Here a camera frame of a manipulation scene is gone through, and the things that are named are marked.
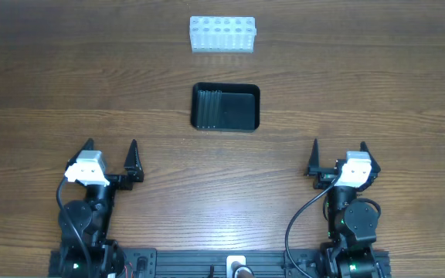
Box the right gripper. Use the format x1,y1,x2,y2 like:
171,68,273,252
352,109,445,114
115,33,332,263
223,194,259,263
304,137,382,191

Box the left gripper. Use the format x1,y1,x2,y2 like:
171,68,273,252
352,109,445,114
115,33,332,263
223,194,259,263
65,137,145,192

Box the black tray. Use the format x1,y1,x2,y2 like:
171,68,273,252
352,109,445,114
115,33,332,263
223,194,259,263
190,81,261,134

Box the white test tube rack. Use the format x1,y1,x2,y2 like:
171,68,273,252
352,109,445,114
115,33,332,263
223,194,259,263
189,15,258,54

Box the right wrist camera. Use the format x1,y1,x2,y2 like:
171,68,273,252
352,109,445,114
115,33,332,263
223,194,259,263
337,151,375,189

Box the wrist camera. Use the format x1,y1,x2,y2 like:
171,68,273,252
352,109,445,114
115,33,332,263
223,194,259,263
63,149,111,188
337,151,375,189

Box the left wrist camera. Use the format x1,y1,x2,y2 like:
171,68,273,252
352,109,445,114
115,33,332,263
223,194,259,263
63,149,111,188

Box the black cable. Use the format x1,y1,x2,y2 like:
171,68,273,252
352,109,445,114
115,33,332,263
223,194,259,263
55,176,93,278
284,172,342,278

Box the mounting rail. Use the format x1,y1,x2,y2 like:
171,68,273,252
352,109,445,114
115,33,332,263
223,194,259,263
47,247,393,278

